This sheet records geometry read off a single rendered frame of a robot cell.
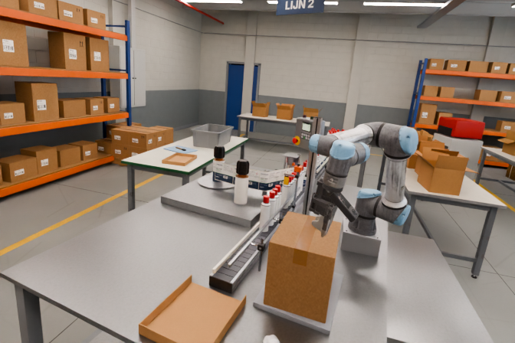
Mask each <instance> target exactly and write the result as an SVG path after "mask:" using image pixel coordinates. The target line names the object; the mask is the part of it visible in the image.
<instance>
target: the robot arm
mask: <svg viewBox="0 0 515 343"><path fill-rule="evenodd" d="M417 144H418V133H417V132H416V130H415V129H413V128H409V127H407V126H398V125H394V124H389V123H385V122H369V123H365V124H361V125H358V126H357V127H356V128H355V129H349V130H346V131H342V132H337V133H334V134H330V135H328V136H322V135H318V134H314V135H313V136H311V138H310V141H309V145H308V146H309V150H310V151H311V152H314V153H316V154H317V155H323V156H326V157H329V159H328V162H327V165H326V170H325V173H324V176H323V179H322V178H321V179H320V180H319V181H318V182H317V185H318V186H317V192H316V194H315V193H313V194H314V195H313V196H312V199H311V202H310V208H309V211H312V212H313V213H314V214H317V215H319V214H320V215H322V216H320V217H316V218H315V220H313V221H312V225H313V226H314V227H315V228H316V229H318V230H319V231H320V232H321V237H324V236H326V235H327V233H328V230H329V228H330V225H331V224H332V222H333V218H334V216H335V213H336V210H337V208H339V209H340V210H341V211H342V212H343V214H344V215H345V216H346V218H347V219H348V220H349V223H348V228H349V229H350V230H351V231H353V232H354V233H357V234H360V235H363V236H374V235H376V231H377V227H376V218H377V217H378V218H380V219H383V220H384V221H388V222H390V223H392V224H395V225H398V226H401V225H403V224H404V223H405V221H406V219H407V217H408V215H409V212H410V210H411V206H410V205H408V204H407V200H406V198H405V197H404V192H405V176H406V168H407V160H408V158H410V157H411V156H412V155H413V154H414V153H415V151H416V149H417ZM367 145H373V146H376V147H380V148H382V149H384V155H385V156H386V157H387V165H386V179H385V194H384V195H383V196H382V192H381V191H378V190H375V189H368V188H365V189H361V190H359V192H358V195H357V199H356V206H355V208H354V207H353V206H352V205H351V204H350V203H349V202H348V201H347V199H346V198H345V197H344V196H343V195H342V193H341V192H342V191H343V187H344V186H345V183H346V179H347V175H348V173H349V169H350V167H352V166H354V165H358V164H362V163H363V162H364V161H366V160H367V159H368V158H369V156H370V151H369V147H368V146H367Z"/></svg>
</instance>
